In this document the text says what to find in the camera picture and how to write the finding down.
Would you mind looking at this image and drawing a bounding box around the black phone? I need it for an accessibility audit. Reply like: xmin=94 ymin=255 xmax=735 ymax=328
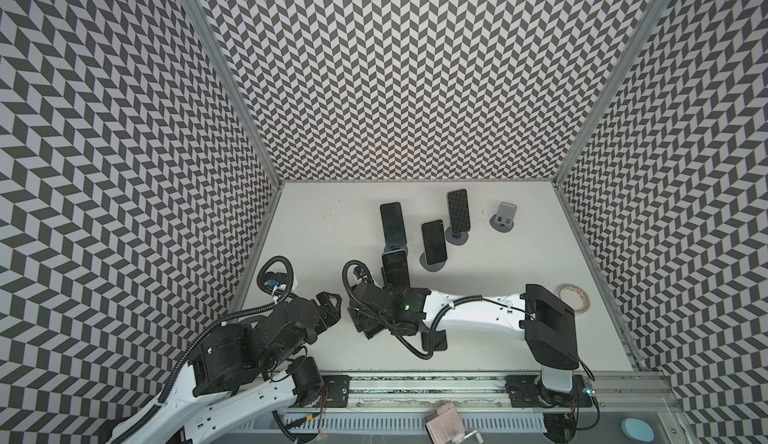
xmin=382 ymin=249 xmax=411 ymax=291
xmin=447 ymin=189 xmax=471 ymax=235
xmin=421 ymin=219 xmax=447 ymax=264
xmin=420 ymin=331 xmax=448 ymax=353
xmin=379 ymin=202 xmax=407 ymax=251

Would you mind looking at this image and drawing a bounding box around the grey round phone stand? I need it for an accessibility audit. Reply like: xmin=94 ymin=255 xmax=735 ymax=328
xmin=490 ymin=202 xmax=517 ymax=233

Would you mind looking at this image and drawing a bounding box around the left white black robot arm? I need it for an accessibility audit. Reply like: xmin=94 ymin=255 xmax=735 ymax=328
xmin=107 ymin=256 xmax=342 ymax=443

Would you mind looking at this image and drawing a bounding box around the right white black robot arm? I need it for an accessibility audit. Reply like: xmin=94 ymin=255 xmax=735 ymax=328
xmin=341 ymin=260 xmax=585 ymax=408

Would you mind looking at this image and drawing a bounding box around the grey stand under middle phone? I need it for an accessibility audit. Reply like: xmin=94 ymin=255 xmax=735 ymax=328
xmin=419 ymin=253 xmax=445 ymax=273

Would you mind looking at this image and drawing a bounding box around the grey stand under phone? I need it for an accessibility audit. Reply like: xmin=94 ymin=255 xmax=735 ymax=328
xmin=419 ymin=253 xmax=445 ymax=273
xmin=445 ymin=228 xmax=469 ymax=246

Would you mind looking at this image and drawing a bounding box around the grey stand under back phone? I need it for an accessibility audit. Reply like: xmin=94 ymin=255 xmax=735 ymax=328
xmin=445 ymin=228 xmax=469 ymax=246

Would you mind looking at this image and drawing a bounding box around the pink box at front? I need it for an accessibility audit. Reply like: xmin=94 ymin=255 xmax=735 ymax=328
xmin=425 ymin=402 xmax=484 ymax=444

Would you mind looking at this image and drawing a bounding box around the tape roll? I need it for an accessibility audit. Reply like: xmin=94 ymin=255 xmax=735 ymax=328
xmin=556 ymin=284 xmax=591 ymax=314

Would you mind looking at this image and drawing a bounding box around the teal round object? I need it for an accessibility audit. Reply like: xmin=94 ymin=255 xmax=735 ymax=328
xmin=620 ymin=418 xmax=656 ymax=443

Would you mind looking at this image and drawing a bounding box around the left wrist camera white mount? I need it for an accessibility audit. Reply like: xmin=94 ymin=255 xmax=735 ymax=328
xmin=263 ymin=272 xmax=288 ymax=297

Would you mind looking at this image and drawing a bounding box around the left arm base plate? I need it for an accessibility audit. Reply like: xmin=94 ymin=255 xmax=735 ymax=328
xmin=297 ymin=374 xmax=352 ymax=409

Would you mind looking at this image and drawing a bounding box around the aluminium front rail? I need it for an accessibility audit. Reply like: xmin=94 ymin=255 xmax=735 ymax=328
xmin=197 ymin=370 xmax=691 ymax=416

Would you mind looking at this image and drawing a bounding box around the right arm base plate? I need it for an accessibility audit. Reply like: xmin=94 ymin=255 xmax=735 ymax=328
xmin=504 ymin=374 xmax=594 ymax=410

